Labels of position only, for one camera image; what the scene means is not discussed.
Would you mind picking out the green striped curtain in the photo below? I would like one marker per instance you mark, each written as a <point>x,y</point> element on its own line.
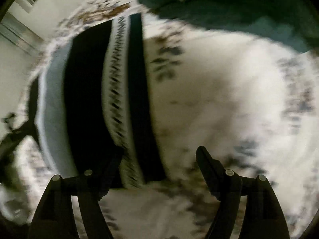
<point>20,35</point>

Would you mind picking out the floral cream bed blanket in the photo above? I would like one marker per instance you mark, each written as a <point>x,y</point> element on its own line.
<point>251,101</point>

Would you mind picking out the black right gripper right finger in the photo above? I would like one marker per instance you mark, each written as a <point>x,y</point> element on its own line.
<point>263,217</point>

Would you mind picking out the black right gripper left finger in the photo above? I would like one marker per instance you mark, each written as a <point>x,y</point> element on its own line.
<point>67,203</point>

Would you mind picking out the black garment with patterned band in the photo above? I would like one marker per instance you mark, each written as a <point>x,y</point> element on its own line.
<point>90,107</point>

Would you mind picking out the dark green fleece garment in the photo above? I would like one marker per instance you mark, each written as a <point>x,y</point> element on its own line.
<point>291,22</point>

